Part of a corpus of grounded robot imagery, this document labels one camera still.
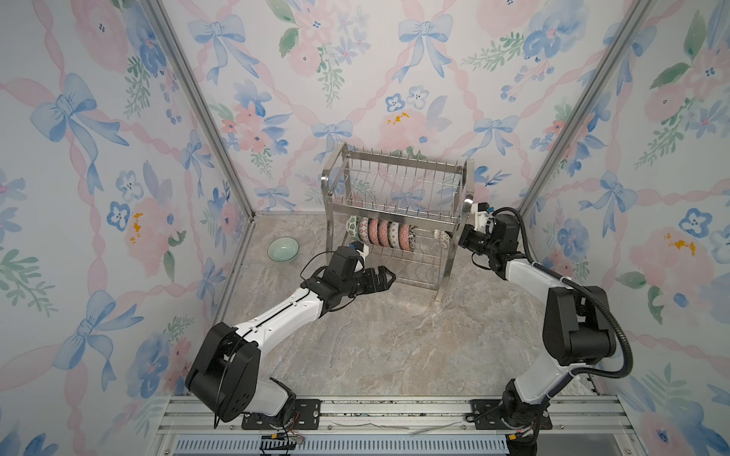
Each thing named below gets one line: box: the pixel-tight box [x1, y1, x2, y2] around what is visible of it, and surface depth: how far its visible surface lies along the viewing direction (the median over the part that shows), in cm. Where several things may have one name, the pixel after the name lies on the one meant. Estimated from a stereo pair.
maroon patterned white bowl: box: [408, 224, 418, 253], surface depth 109 cm
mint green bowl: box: [267, 236, 301, 263], surface depth 105 cm
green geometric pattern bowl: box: [387, 221, 401, 249], surface depth 101 cm
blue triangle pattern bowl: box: [358, 216, 370, 245], surface depth 102 cm
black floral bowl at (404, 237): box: [398, 223, 410, 251], surface depth 100 cm
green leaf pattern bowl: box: [345, 214, 361, 241], surface depth 102 cm
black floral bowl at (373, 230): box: [367, 217, 380, 245], surface depth 102 cm
